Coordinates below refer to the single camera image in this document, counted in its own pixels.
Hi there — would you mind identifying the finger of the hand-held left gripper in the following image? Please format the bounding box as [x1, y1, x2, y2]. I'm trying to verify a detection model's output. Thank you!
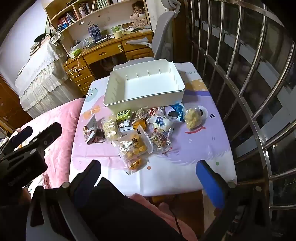
[9, 126, 33, 149]
[32, 122, 63, 151]

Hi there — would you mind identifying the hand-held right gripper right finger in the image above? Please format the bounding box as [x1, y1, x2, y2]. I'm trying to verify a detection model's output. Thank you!
[196, 159, 271, 241]

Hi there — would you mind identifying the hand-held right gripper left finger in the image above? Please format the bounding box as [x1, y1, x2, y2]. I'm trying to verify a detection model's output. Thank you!
[25, 159, 102, 241]

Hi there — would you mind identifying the clear rice cracker packet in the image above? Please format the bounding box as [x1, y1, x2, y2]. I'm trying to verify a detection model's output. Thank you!
[102, 115, 122, 141]

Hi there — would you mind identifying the blue snack packet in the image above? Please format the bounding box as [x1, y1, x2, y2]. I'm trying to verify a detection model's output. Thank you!
[171, 103, 185, 122]

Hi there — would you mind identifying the clear meat floss packet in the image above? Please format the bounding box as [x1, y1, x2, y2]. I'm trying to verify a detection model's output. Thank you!
[132, 107, 149, 124]

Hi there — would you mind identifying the white plastic storage bin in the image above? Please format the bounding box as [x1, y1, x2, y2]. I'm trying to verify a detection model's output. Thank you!
[103, 59, 185, 114]

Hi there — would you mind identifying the pink quilted blanket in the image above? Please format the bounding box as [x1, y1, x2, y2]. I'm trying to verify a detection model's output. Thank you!
[20, 98, 86, 189]

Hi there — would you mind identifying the brown wooden cabinet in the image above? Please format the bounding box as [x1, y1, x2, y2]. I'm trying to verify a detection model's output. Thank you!
[0, 74, 33, 135]

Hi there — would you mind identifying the yellow cake packet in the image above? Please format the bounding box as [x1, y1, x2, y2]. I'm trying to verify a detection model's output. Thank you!
[125, 156, 147, 175]

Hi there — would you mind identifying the person's pink garment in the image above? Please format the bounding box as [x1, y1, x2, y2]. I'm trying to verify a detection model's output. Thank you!
[128, 193, 198, 241]

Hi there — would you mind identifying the white lace cloth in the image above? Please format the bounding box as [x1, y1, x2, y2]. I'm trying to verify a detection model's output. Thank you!
[14, 40, 79, 118]

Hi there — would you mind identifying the steel window guard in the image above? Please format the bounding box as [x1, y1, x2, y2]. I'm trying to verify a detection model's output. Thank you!
[185, 0, 296, 241]

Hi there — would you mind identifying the egg yolk snack tray packet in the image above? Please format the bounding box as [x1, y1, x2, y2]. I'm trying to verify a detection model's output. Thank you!
[112, 124, 154, 163]

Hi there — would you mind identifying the clear mixed candy packet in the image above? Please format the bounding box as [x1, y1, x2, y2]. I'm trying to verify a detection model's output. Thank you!
[150, 128, 173, 154]

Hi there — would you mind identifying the clear pale puffed snack bag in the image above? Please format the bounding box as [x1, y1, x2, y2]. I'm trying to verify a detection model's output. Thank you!
[182, 105, 204, 130]

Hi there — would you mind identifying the black snack packet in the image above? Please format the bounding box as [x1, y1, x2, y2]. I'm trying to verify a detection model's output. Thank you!
[118, 119, 133, 130]

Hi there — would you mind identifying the white blueberry bun packet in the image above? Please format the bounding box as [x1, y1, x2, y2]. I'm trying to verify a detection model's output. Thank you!
[148, 115, 175, 133]

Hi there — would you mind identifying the green snack packet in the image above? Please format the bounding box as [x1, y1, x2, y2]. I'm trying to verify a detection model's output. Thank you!
[116, 110, 131, 121]

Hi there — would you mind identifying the orange white bar packet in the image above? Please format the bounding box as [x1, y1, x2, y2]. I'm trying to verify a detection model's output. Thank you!
[133, 120, 148, 136]

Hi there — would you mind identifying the green tissue box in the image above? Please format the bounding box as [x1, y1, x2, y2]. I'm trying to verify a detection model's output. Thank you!
[69, 48, 84, 59]

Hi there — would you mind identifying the red white cookie packet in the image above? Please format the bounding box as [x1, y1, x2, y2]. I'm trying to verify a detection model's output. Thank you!
[148, 107, 166, 117]

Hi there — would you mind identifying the wooden desk with drawers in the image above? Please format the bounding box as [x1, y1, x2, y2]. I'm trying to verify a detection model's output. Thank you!
[63, 30, 155, 94]

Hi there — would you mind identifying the cream wooden bookshelf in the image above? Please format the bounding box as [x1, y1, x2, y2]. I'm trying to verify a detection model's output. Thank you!
[44, 0, 153, 54]

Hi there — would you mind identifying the blue gift bag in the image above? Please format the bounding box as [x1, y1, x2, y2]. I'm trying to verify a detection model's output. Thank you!
[87, 22, 102, 42]

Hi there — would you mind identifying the row of books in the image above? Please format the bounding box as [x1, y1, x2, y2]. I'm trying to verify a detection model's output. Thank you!
[57, 0, 132, 27]

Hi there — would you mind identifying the grey office chair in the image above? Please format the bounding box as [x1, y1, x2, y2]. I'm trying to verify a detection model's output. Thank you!
[113, 0, 181, 71]

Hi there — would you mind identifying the white charger cable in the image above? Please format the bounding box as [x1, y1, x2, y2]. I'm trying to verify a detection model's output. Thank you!
[63, 53, 86, 78]

